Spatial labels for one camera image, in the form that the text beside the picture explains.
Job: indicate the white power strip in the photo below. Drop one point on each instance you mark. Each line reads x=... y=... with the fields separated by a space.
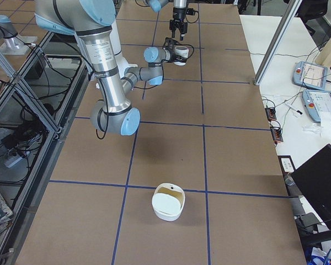
x=13 y=159

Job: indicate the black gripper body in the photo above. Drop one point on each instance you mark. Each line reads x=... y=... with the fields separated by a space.
x=178 y=15
x=172 y=54

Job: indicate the white label card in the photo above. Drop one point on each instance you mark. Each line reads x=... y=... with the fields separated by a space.
x=287 y=164

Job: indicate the black monitor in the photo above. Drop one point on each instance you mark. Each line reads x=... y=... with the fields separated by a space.
x=313 y=179

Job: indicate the orange black electronics box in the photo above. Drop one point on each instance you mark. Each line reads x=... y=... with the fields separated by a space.
x=270 y=113

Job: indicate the white mug with handle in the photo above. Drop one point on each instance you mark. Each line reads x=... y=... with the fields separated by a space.
x=182 y=53

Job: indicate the white oval bowl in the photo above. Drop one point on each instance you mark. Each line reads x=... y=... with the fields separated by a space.
x=168 y=201

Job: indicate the aluminium frame post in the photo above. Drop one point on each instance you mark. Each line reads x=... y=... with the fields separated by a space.
x=281 y=29

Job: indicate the upper teach pendant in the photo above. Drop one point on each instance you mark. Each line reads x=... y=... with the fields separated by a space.
x=310 y=75

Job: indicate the teach pendant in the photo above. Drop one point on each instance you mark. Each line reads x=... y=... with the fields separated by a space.
x=316 y=102
x=310 y=75

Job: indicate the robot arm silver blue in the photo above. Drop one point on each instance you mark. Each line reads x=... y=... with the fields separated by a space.
x=157 y=5
x=93 y=24

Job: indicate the lower teach pendant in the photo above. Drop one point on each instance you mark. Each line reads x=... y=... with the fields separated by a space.
x=316 y=102

